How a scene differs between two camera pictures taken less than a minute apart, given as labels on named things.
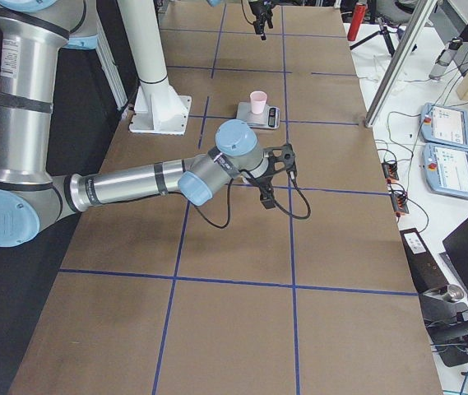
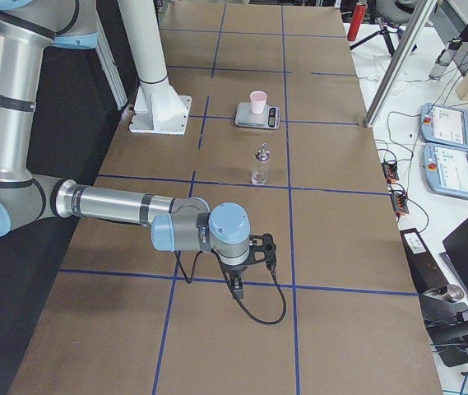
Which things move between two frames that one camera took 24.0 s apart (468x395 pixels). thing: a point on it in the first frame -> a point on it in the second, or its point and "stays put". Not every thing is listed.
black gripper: (280, 159) -> (262, 248)
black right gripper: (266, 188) -> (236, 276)
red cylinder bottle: (357, 18) stays put
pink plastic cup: (258, 99) stays put
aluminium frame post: (427, 11) stays put
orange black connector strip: (400, 201) stays put
